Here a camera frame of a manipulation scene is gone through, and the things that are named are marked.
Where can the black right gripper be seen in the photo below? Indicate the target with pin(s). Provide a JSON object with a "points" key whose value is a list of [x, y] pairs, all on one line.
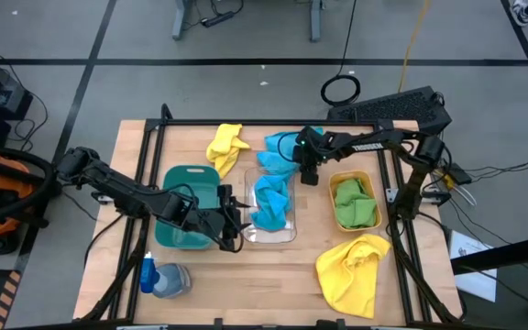
{"points": [[307, 146]]}

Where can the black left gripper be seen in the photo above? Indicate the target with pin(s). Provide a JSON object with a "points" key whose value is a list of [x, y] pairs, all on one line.
{"points": [[229, 220]]}

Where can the blue microfiber towel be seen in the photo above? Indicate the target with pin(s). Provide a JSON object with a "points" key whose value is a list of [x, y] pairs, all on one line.
{"points": [[271, 201], [273, 160]]}

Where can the yellow microfiber towel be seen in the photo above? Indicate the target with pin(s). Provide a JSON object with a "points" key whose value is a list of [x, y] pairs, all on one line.
{"points": [[225, 142], [351, 279]]}

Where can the green microfiber towel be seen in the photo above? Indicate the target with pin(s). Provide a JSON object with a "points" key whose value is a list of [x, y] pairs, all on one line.
{"points": [[355, 211]]}

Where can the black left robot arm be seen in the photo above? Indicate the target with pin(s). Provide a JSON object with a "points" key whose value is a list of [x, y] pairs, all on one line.
{"points": [[122, 190]]}

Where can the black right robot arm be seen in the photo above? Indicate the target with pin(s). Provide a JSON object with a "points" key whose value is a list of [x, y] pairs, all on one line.
{"points": [[369, 146]]}

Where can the yellow plastic basket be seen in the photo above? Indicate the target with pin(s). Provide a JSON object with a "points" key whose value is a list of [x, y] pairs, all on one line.
{"points": [[344, 174]]}

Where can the teal plastic basket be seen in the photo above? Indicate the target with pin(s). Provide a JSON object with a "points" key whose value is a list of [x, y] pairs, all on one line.
{"points": [[190, 181]]}

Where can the blue spray bottle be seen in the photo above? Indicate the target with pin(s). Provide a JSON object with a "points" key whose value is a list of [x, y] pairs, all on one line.
{"points": [[172, 279]]}

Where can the grey workbench leg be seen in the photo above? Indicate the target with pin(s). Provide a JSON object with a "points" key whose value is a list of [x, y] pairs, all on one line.
{"points": [[315, 23], [180, 23]]}

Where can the small black adapter box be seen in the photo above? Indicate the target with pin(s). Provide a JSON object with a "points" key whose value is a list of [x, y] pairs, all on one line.
{"points": [[457, 173]]}

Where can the black power strip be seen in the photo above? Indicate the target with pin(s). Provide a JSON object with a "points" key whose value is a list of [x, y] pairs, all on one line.
{"points": [[218, 19]]}

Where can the white paper sheet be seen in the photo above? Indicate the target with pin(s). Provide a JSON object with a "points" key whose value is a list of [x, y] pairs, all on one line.
{"points": [[479, 286]]}

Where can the black beam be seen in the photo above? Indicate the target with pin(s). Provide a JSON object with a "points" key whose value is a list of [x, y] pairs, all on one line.
{"points": [[511, 252]]}

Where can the orange black vacuum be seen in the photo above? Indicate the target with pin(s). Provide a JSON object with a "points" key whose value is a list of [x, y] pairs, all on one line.
{"points": [[3, 183]]}

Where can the person's shoe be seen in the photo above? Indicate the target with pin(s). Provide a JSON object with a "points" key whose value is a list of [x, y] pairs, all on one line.
{"points": [[520, 11]]}

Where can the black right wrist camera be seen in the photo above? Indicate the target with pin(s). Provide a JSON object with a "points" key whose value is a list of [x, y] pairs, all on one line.
{"points": [[310, 176]]}

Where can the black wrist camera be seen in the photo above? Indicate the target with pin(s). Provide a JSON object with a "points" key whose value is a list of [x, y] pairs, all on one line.
{"points": [[310, 176], [209, 224]]}

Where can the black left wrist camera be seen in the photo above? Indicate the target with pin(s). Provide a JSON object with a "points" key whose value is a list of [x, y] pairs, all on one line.
{"points": [[209, 224]]}

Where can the black aluminium table frame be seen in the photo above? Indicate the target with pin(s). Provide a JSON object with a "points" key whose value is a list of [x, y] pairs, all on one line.
{"points": [[268, 123]]}

